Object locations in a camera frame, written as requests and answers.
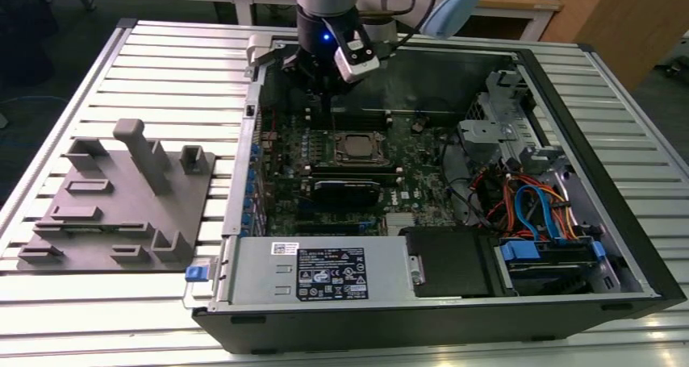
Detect black plastic shroud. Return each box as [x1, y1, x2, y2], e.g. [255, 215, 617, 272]
[401, 226, 513, 299]

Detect grey case latch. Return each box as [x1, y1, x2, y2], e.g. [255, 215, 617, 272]
[244, 34, 270, 68]

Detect RAM stick with label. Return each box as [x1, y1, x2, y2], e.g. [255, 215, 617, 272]
[310, 105, 389, 129]

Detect grey parts rack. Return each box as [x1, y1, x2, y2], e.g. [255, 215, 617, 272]
[15, 118, 218, 272]

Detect hard disk in blue carrier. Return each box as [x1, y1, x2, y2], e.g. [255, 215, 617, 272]
[497, 237, 608, 298]

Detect blue wire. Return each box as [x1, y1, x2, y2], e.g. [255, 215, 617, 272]
[514, 184, 564, 245]

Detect orange power wire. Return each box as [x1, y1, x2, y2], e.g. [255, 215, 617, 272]
[552, 187, 592, 242]
[486, 173, 521, 236]

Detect black expansion slot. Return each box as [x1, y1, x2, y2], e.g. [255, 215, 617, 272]
[298, 227, 386, 237]

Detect wooden cabinet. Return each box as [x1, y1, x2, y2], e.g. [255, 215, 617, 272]
[537, 0, 689, 90]

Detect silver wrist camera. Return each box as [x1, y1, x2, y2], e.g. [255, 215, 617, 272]
[331, 19, 382, 85]

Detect black wire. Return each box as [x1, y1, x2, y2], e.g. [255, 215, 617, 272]
[438, 132, 489, 227]

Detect silver power supply unit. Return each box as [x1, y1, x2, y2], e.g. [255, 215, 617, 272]
[214, 236, 419, 303]

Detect green motherboard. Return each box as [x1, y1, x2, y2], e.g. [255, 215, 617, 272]
[252, 100, 470, 239]

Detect metal drive cage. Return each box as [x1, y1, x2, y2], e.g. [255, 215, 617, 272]
[457, 70, 572, 174]

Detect black PC case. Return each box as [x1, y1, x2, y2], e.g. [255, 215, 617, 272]
[182, 34, 688, 356]

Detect metal socket cover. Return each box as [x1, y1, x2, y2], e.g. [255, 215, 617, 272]
[335, 131, 390, 165]

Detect black graphics card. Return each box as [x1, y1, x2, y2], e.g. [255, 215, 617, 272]
[310, 178, 382, 207]

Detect CPU socket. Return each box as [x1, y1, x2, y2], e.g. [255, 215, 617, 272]
[333, 129, 393, 169]

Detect silver CPU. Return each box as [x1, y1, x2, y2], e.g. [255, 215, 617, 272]
[342, 135, 377, 155]

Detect silver chipset heatsink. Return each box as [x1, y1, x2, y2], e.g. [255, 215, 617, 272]
[385, 211, 426, 237]

